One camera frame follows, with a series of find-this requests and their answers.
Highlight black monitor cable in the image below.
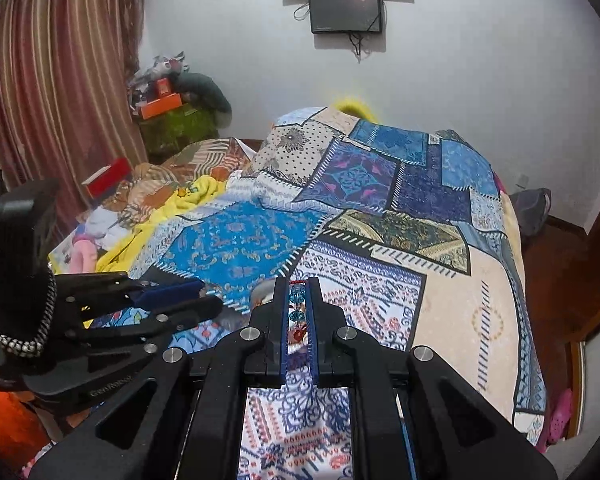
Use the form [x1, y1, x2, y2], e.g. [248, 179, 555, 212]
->
[348, 32, 371, 63]

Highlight black white braided cord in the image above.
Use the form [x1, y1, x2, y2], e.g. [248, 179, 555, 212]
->
[0, 265, 59, 359]

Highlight red box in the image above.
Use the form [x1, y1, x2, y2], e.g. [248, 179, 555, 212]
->
[82, 157, 132, 201]

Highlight green cloth covered stand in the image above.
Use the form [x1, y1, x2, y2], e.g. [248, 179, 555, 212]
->
[139, 105, 222, 157]

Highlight brown striped curtain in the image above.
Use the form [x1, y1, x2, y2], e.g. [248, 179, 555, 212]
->
[0, 0, 153, 201]

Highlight blue patchwork blanket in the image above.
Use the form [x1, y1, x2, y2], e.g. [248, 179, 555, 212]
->
[87, 106, 549, 480]

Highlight orange cloth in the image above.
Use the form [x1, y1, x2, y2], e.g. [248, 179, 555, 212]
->
[0, 389, 52, 468]

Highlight small black monitor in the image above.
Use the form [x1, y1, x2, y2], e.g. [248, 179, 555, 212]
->
[307, 0, 385, 35]

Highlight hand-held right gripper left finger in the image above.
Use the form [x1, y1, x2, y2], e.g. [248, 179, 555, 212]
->
[30, 276, 288, 480]

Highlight yellow round object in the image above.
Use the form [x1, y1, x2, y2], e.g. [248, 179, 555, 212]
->
[334, 94, 382, 124]

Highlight grey plush toy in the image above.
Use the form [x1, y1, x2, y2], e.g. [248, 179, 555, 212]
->
[172, 72, 234, 117]

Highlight orange striped blanket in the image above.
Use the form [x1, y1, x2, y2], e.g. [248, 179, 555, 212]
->
[129, 137, 262, 213]

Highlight yellow cloth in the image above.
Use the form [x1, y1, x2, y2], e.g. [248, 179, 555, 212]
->
[96, 174, 229, 273]

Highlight crumpled patterned bags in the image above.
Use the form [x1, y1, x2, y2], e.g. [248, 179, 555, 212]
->
[128, 51, 187, 92]

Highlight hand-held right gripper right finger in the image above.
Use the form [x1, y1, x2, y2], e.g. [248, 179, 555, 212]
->
[307, 276, 557, 480]

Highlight pink clog shoe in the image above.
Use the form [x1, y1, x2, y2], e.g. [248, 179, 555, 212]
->
[534, 386, 574, 455]

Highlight blue crystal bead bracelet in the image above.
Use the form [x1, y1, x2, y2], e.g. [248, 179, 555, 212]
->
[287, 279, 312, 357]

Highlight flat orange box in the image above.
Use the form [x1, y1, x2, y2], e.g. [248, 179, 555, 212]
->
[138, 92, 184, 121]

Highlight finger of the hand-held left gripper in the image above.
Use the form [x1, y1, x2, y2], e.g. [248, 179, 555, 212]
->
[54, 270, 207, 312]
[66, 294, 225, 349]

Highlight grey bag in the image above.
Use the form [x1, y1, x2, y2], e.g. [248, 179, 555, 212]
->
[506, 187, 552, 242]

